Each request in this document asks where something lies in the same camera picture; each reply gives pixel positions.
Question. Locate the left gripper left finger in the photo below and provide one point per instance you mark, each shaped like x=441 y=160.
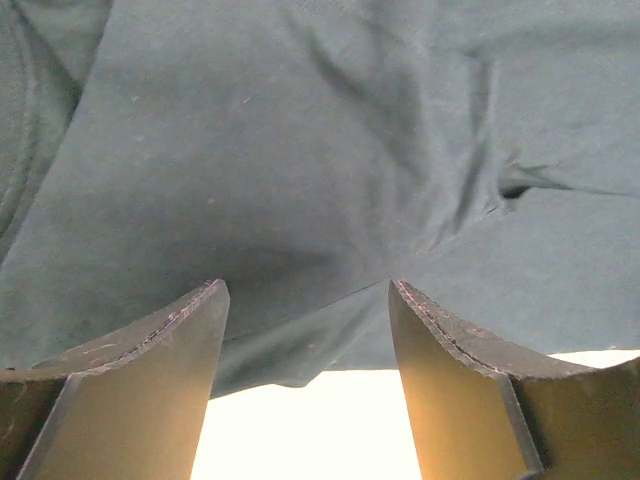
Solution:
x=127 y=405

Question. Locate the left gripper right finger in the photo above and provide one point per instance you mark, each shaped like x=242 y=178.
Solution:
x=481 y=407

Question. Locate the black t-shirt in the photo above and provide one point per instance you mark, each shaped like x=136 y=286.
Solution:
x=309 y=152

